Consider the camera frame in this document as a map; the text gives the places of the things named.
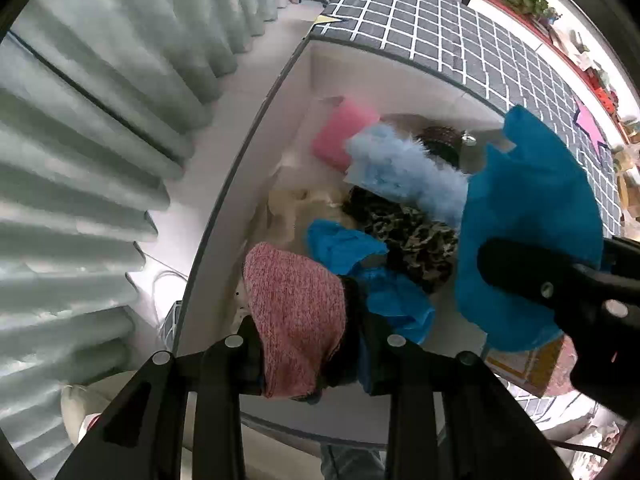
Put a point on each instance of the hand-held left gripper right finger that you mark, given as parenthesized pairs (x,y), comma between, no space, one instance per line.
(377,375)

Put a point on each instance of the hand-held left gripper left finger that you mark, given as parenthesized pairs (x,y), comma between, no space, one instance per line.
(250,360)

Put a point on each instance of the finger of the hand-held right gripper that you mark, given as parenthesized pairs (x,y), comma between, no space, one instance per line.
(622,255)
(520,265)

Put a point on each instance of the pink knit sock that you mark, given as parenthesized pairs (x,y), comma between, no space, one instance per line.
(295,315)

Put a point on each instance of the blue cloth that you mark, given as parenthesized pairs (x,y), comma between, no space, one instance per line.
(525,200)
(380,285)

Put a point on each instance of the leopard print scrunchie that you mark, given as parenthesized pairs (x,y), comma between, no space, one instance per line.
(410,240)

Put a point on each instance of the white cardboard box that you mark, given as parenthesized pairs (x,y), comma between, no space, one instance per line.
(240,240)

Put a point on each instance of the dark brown knit sock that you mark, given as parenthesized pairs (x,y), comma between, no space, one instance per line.
(440,145)

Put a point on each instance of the light blue fluffy scrunchie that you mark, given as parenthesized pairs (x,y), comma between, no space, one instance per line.
(405,170)

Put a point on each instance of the pink sponge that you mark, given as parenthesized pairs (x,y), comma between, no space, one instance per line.
(340,132)

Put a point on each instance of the red patterned box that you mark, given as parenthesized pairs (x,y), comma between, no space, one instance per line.
(535,365)

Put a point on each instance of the small metal clip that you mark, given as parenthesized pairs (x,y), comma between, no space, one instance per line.
(469,138)

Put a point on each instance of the grey checkered star blanket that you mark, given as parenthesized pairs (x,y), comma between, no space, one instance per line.
(450,25)

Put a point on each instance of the pale green curtain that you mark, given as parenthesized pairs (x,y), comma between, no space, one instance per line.
(100,135)

